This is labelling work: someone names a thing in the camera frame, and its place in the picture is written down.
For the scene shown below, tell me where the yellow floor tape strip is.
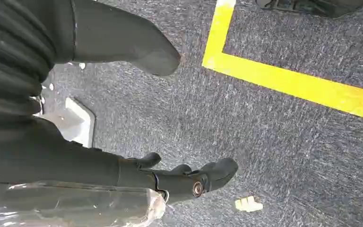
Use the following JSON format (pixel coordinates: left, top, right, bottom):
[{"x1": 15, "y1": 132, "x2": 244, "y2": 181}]
[
  {"x1": 201, "y1": 0, "x2": 237, "y2": 69},
  {"x1": 202, "y1": 52, "x2": 363, "y2": 124}
]

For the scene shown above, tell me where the clear plastic wrap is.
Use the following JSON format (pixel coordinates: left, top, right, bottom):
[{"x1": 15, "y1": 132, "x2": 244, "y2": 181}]
[{"x1": 0, "y1": 181, "x2": 167, "y2": 227}]

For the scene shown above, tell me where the ribbed grey right arm sleeve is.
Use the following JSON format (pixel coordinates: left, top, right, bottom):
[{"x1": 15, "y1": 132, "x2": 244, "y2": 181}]
[{"x1": 0, "y1": 0, "x2": 56, "y2": 117}]

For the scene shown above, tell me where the pale yellow paper scrap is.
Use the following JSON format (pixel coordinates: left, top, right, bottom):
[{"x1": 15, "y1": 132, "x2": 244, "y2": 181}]
[{"x1": 234, "y1": 196, "x2": 264, "y2": 213}]

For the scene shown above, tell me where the black robot foot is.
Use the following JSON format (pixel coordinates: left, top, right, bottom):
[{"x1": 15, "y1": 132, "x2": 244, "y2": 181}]
[{"x1": 254, "y1": 0, "x2": 363, "y2": 19}]

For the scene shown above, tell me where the white metal base plate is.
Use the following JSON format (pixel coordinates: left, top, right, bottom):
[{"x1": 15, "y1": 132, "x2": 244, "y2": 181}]
[{"x1": 41, "y1": 97, "x2": 96, "y2": 149}]

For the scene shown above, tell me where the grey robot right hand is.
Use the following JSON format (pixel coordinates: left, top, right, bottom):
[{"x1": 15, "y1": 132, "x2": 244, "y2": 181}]
[{"x1": 0, "y1": 0, "x2": 239, "y2": 205}]

